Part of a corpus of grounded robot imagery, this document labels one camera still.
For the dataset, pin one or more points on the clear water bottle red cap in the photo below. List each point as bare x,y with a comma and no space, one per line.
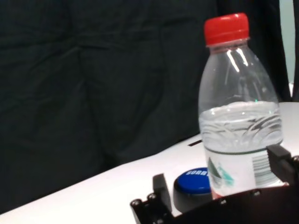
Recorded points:
238,105

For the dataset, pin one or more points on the black curtain backdrop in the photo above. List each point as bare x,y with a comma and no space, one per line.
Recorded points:
93,81

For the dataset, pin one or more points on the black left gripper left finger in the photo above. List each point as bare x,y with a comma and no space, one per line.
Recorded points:
161,200

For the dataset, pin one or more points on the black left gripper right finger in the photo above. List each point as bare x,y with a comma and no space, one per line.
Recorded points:
283,163

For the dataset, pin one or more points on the blue push button black base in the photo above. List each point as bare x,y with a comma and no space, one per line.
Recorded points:
191,184

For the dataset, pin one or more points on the black corner tape mark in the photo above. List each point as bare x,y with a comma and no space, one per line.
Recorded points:
195,143

